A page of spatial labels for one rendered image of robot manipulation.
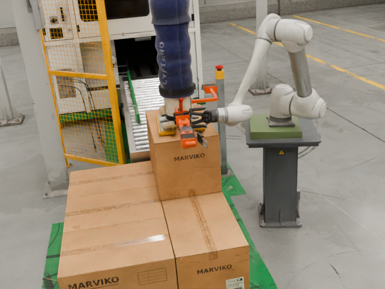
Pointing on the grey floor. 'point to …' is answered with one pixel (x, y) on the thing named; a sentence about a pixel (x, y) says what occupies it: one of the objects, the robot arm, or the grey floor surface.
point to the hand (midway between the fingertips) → (183, 119)
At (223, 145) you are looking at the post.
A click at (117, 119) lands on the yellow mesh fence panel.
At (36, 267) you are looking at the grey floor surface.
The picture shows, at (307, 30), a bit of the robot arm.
